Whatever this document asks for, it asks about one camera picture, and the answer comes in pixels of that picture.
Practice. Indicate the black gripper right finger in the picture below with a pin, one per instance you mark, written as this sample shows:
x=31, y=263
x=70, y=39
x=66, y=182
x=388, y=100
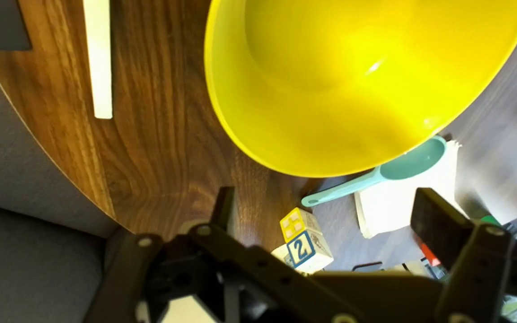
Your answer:
x=485, y=270

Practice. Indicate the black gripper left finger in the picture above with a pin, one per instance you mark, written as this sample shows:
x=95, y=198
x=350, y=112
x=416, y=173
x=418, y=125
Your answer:
x=241, y=270

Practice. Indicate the yellow plastic bowl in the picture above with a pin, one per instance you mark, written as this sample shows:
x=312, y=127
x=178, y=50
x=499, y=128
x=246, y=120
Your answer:
x=354, y=91

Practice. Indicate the red block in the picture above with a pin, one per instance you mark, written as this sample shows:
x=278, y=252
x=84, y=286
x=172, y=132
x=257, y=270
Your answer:
x=429, y=254

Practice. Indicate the yellow white number block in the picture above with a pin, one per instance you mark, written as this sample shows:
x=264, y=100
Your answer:
x=303, y=243

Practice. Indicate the folded white napkin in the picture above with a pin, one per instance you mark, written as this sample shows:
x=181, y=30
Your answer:
x=390, y=204

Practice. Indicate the teal measuring scoop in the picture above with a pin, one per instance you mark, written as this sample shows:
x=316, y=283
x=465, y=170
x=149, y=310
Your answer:
x=411, y=164

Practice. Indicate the dark grey sofa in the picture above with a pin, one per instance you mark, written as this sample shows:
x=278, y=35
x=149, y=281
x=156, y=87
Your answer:
x=18, y=252

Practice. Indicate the wooden spoon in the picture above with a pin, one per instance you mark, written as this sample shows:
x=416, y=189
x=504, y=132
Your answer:
x=97, y=60

